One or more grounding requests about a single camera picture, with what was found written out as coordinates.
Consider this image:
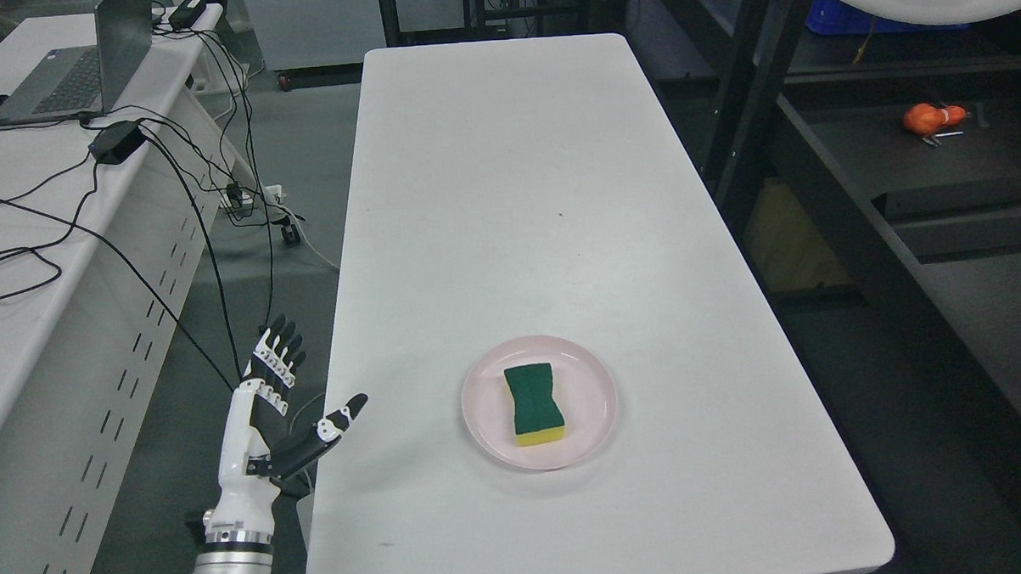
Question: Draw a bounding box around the black metal rack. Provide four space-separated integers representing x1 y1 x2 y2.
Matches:
718 14 1021 574

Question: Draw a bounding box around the white power strip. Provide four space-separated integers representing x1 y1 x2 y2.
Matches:
220 182 287 221

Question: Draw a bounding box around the pink round plate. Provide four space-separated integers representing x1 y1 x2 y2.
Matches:
461 335 620 471

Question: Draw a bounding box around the black power adapter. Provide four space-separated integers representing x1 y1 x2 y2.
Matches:
87 121 145 166
167 0 207 32

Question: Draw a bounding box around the green yellow sponge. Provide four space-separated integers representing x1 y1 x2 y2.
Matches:
503 363 567 448

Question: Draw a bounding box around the white folding table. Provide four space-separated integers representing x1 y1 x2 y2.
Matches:
307 34 895 574

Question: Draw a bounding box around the blue plastic crate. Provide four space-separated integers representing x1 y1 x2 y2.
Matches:
805 0 968 37

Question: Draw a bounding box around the orange object on shelf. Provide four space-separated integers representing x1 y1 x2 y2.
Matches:
901 103 969 137

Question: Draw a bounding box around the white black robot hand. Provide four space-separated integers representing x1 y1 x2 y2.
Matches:
204 314 368 545

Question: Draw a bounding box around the white perforated side desk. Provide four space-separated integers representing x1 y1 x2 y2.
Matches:
0 6 250 574

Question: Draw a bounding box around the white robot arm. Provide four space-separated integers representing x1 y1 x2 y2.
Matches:
192 526 274 574

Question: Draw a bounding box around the grey laptop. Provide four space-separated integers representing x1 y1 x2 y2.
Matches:
0 0 153 126

